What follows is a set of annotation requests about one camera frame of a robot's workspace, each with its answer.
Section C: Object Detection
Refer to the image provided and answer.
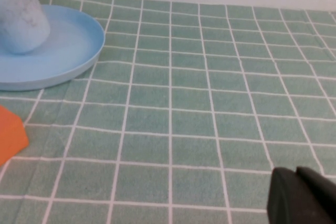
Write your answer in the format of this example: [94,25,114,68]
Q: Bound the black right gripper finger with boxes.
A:
[266,165,336,224]

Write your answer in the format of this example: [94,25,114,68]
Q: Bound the green white checkered tablecloth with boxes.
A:
[0,0,336,224]

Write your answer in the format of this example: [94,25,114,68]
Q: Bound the light blue round plate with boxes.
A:
[0,4,106,92]

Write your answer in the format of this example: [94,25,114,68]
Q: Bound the orange cube block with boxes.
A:
[0,104,30,167]

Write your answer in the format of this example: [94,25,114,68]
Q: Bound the light blue plastic cup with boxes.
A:
[0,0,51,55]

